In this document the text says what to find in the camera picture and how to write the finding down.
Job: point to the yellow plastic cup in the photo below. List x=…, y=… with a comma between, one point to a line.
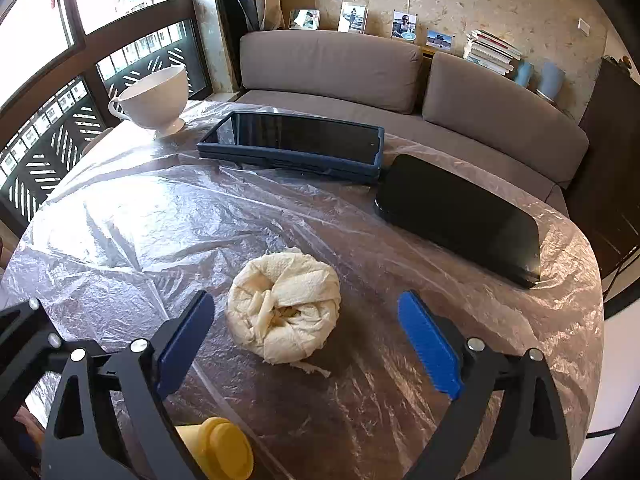
x=215, y=450

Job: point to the beige cloth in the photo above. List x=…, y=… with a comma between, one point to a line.
x=285, y=305

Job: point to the dark blue cased tablet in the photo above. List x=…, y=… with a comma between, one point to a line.
x=300, y=137

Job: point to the black glossy tablet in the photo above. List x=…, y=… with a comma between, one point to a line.
x=460, y=210

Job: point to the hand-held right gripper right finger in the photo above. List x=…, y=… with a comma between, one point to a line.
x=430, y=350

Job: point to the small blue cup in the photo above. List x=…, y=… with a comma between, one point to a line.
x=524, y=74

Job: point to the acrylic framed photo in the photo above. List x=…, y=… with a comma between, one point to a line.
x=305, y=19
x=439, y=40
x=404, y=25
x=352, y=17

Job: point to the large blue cup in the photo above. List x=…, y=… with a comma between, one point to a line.
x=550, y=82

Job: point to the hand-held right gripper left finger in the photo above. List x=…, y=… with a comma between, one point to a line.
x=182, y=345

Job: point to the dark wooden cabinet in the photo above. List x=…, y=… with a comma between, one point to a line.
x=610, y=160

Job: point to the stack of books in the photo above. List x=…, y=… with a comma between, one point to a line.
x=492, y=52

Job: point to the white porcelain cup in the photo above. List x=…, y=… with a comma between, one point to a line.
x=155, y=100

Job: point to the brown sofa back cushion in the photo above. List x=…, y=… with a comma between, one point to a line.
x=500, y=110
x=330, y=67

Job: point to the white wall switch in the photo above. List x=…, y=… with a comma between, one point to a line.
x=583, y=24

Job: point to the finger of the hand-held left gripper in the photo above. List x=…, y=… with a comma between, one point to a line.
x=25, y=330

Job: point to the patterned window grille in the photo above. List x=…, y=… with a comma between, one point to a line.
x=50, y=150

